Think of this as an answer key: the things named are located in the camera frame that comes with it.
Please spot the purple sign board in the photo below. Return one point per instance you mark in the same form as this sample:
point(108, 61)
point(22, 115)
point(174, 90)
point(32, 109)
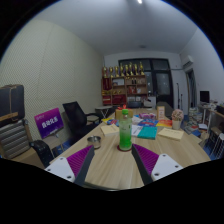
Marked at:
point(49, 122)

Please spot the small white round table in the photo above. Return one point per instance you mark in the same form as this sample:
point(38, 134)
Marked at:
point(104, 108)

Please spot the wooden side desk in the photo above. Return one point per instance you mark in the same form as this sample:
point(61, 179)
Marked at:
point(216, 115)

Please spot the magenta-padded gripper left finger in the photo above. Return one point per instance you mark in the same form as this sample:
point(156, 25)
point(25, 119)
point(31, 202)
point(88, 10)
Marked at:
point(61, 168)

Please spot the pink flowers in white pot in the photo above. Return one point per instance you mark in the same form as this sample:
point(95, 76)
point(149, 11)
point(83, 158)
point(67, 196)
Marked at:
point(177, 116)

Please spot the black computer monitor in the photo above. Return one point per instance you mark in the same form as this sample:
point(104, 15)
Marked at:
point(204, 96)

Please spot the blue colourful book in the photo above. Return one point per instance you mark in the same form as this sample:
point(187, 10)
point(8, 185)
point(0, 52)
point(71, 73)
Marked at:
point(148, 122)

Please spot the stack of books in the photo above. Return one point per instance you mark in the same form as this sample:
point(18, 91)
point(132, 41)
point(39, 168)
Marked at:
point(194, 118)

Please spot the white open booklet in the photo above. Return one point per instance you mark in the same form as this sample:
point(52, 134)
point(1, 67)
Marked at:
point(136, 130)

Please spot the green drink bottle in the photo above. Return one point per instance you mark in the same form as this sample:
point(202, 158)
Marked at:
point(125, 133)

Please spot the wooden shelf unit with trophies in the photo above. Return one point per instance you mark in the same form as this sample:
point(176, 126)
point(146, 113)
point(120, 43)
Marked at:
point(123, 90)

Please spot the stainless steel cup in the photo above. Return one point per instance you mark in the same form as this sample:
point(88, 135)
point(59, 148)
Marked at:
point(94, 142)

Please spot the ceiling tube light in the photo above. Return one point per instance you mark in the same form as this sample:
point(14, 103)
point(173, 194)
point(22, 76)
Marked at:
point(139, 1)

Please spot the black framed glass door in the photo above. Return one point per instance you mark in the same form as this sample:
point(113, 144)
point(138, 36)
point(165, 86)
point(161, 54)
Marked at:
point(163, 83)

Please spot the pale yellow notebook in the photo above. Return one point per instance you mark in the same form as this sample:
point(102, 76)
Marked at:
point(170, 134)
point(109, 129)

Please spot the teal book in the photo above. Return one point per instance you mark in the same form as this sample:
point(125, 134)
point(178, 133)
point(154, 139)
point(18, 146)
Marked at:
point(147, 132)

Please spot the small orange standing card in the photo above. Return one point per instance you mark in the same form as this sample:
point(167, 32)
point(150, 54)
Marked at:
point(161, 113)

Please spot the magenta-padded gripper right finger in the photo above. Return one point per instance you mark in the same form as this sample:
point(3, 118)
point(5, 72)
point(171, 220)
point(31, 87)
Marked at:
point(163, 166)

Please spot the white air conditioner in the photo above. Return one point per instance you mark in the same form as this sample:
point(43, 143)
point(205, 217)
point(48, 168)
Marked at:
point(187, 61)

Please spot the grey ribbed suitcase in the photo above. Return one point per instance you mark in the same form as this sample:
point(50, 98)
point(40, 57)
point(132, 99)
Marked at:
point(13, 140)

